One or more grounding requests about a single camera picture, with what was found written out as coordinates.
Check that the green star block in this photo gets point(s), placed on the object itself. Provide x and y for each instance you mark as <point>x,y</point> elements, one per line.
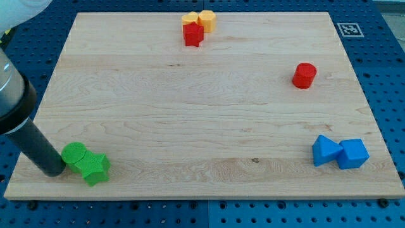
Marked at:
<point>94,168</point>

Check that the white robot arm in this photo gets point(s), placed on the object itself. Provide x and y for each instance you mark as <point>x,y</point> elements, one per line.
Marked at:
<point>13,86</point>

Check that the red star block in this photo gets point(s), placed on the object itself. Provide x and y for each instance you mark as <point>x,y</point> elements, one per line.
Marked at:
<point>193,34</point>

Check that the green circle block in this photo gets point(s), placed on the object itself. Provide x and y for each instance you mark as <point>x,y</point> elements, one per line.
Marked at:
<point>72,153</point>

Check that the wooden board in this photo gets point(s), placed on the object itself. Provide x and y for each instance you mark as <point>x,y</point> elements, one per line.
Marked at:
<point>216,122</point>

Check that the yellow hexagon block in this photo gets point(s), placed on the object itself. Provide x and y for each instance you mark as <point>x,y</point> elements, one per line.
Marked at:
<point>207,19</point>

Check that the yellow heart block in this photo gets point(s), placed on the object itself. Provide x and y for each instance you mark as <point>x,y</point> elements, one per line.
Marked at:
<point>191,17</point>

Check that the red cylinder block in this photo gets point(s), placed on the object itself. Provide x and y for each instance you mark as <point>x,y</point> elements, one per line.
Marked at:
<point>304,75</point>

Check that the blue triangle block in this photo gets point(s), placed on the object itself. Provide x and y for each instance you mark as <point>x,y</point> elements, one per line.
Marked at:
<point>325,150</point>

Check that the blue cube block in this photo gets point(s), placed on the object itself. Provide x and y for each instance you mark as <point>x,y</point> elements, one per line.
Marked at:
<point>353,155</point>

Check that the white fiducial marker tag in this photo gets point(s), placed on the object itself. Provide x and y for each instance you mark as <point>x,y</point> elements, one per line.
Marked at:
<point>349,29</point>

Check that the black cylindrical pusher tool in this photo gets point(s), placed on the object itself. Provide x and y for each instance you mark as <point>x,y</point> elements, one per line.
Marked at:
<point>35,146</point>

